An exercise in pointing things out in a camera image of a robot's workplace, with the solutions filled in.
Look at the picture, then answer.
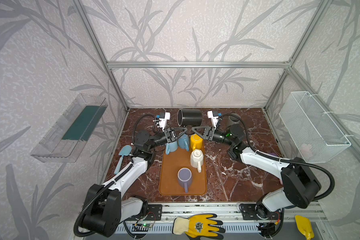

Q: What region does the white wire wall basket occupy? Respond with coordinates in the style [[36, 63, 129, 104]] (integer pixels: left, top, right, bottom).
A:
[[279, 91, 352, 164]]

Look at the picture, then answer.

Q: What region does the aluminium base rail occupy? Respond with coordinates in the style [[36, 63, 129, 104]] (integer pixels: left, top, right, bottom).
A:
[[115, 202, 332, 237]]

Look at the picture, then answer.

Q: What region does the white mug with lettering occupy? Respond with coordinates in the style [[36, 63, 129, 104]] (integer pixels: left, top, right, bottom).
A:
[[190, 149, 204, 173]]

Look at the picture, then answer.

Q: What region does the light blue spatula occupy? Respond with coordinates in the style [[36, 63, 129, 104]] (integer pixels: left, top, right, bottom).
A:
[[114, 145, 132, 175]]

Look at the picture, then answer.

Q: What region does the yellow mug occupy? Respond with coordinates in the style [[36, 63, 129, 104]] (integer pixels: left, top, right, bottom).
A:
[[190, 134, 203, 151]]

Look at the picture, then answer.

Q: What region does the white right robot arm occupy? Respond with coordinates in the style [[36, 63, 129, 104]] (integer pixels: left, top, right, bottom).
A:
[[192, 125, 335, 220]]

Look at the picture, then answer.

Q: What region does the teal dotted mug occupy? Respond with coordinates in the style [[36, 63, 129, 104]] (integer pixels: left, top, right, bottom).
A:
[[178, 134, 190, 151]]

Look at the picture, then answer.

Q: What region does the light blue mug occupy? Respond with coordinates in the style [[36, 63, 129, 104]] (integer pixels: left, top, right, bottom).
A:
[[165, 141, 178, 155]]

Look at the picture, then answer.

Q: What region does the clear plastic wall bin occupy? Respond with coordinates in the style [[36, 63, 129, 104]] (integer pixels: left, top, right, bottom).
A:
[[30, 94, 108, 163]]

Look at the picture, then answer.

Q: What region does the yellow black work glove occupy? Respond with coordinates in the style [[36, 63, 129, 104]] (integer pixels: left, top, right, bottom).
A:
[[172, 214, 226, 240]]

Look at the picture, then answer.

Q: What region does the orange plastic tray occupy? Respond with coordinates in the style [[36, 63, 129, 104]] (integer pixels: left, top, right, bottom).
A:
[[159, 148, 207, 196]]

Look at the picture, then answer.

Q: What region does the black mug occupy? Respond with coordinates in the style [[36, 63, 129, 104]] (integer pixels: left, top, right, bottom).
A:
[[177, 109, 203, 127]]

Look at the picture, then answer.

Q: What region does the grey mug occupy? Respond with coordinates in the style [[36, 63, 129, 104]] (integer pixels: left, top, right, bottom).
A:
[[226, 114, 241, 127]]

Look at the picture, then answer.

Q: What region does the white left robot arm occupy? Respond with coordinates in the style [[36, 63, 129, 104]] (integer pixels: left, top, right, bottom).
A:
[[73, 127, 187, 238]]

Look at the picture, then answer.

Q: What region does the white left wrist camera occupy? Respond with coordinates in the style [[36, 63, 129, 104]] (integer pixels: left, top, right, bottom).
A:
[[156, 112, 171, 130]]

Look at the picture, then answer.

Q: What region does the yellow plastic scoop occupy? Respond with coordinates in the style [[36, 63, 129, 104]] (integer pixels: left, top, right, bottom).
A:
[[295, 215, 315, 240]]

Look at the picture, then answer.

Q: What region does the pink object in basket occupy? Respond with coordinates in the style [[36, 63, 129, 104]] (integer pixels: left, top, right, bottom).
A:
[[299, 144, 313, 159]]

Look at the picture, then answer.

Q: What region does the purple mug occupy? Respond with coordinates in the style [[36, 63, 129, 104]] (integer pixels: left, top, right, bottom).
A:
[[177, 168, 193, 193]]

